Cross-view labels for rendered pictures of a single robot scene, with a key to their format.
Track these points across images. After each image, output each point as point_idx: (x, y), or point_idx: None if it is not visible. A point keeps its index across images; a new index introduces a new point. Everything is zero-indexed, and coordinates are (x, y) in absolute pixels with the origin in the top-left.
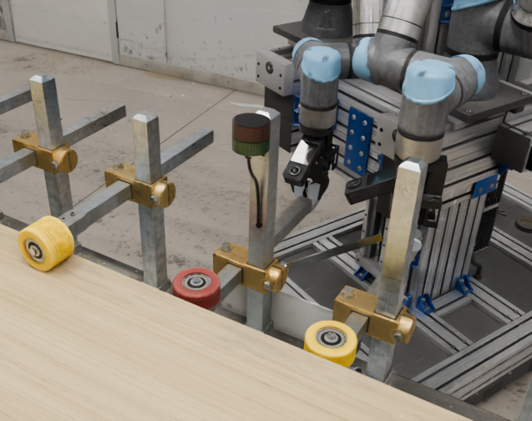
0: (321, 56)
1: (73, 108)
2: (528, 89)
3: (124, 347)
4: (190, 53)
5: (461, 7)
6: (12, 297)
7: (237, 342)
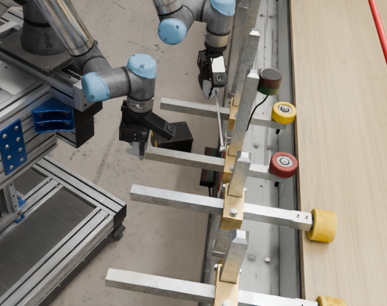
0: (152, 59)
1: None
2: None
3: (343, 173)
4: None
5: None
6: (354, 234)
7: (309, 137)
